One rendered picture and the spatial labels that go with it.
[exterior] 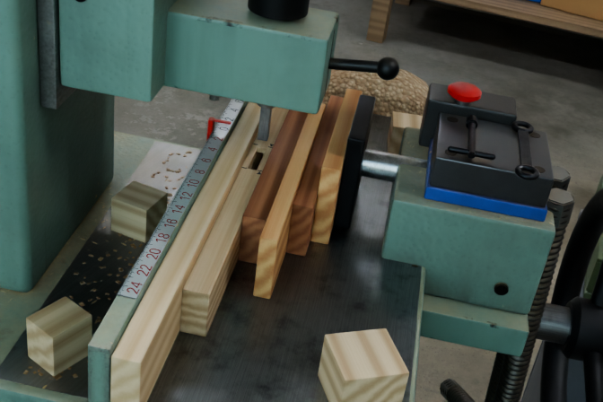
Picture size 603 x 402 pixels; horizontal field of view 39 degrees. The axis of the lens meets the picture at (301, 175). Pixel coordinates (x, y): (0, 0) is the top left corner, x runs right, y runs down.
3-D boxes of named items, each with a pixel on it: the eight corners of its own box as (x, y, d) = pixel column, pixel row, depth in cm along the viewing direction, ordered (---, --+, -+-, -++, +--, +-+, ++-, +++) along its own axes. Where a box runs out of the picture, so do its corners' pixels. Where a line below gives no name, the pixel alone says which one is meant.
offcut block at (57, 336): (54, 377, 71) (52, 337, 69) (27, 356, 73) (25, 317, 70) (92, 353, 74) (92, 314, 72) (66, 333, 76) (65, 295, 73)
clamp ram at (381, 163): (415, 243, 76) (436, 154, 71) (332, 226, 76) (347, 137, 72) (421, 191, 83) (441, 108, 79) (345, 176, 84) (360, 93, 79)
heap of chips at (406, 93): (432, 125, 97) (438, 94, 95) (310, 101, 98) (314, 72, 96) (434, 91, 105) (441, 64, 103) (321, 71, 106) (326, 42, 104)
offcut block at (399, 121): (387, 137, 93) (392, 110, 91) (428, 144, 93) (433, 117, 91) (387, 153, 90) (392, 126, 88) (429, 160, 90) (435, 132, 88)
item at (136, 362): (139, 420, 55) (141, 362, 53) (109, 414, 56) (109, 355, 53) (301, 65, 107) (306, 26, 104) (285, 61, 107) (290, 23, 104)
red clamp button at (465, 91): (480, 107, 75) (483, 96, 75) (446, 100, 75) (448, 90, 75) (479, 92, 78) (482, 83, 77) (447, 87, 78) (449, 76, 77)
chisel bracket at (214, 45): (315, 132, 74) (329, 39, 69) (158, 101, 75) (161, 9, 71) (327, 96, 80) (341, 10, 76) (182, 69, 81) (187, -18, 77)
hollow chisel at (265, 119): (266, 141, 79) (272, 91, 76) (257, 139, 79) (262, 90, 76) (268, 136, 79) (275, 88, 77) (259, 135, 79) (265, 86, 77)
